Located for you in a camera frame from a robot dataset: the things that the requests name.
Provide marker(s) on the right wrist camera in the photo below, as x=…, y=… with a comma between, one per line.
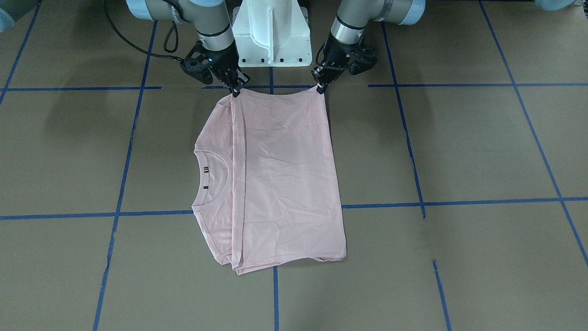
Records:
x=197, y=64

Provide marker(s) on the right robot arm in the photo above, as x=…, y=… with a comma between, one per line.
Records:
x=209, y=17

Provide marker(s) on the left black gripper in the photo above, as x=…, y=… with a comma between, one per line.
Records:
x=336, y=55

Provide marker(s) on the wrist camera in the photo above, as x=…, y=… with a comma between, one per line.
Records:
x=197, y=64
x=362, y=56

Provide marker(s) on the pink Snoopy t-shirt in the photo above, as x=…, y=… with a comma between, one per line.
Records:
x=268, y=191

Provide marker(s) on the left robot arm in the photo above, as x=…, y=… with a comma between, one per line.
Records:
x=353, y=16

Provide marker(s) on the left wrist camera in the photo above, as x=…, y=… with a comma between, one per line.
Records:
x=362, y=56

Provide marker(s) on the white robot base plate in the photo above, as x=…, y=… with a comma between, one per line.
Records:
x=272, y=33

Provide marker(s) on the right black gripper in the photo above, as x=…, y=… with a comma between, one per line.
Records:
x=223, y=60

